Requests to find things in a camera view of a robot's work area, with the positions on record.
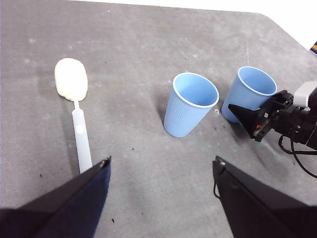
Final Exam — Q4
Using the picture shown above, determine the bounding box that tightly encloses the sponge cup brush grey handle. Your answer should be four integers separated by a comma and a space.
54, 58, 94, 174

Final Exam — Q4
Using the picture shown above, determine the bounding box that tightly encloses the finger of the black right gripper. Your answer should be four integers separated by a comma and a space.
227, 103, 261, 137
257, 90, 289, 111

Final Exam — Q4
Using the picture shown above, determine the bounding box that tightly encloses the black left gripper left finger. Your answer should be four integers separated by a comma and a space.
0, 156, 111, 238

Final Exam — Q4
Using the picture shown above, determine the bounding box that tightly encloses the blue ribbed plastic cup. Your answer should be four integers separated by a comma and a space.
163, 72, 220, 138
221, 65, 278, 124

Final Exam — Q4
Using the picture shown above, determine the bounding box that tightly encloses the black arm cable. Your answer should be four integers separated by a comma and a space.
278, 135, 317, 178

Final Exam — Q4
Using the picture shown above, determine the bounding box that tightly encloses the pale grey camera box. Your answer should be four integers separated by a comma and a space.
293, 81, 317, 108

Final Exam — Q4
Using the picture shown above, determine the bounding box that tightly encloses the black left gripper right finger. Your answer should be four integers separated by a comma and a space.
212, 155, 317, 238

